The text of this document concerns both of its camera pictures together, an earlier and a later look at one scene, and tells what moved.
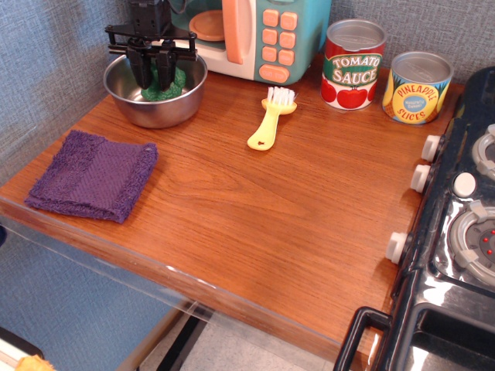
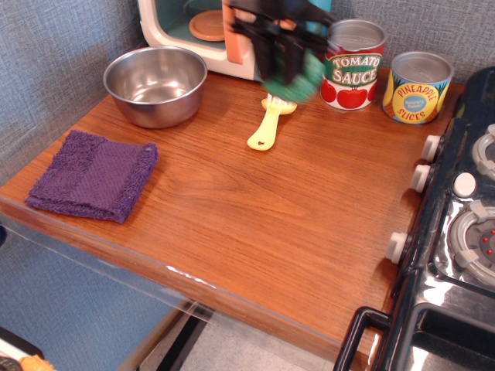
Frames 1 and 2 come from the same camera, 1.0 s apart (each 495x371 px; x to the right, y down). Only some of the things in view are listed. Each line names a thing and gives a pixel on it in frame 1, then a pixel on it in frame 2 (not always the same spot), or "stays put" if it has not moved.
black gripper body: (149, 36) → (271, 25)
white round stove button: (464, 184) stays put
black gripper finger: (167, 63) → (293, 52)
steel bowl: (173, 112) stays put
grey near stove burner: (472, 240) stays put
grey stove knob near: (396, 246) stays put
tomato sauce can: (353, 54) stays put
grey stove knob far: (431, 147) stays put
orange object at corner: (33, 362) stays put
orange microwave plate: (208, 25) stays put
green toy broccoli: (155, 93) → (305, 85)
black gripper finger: (141, 58) → (268, 52)
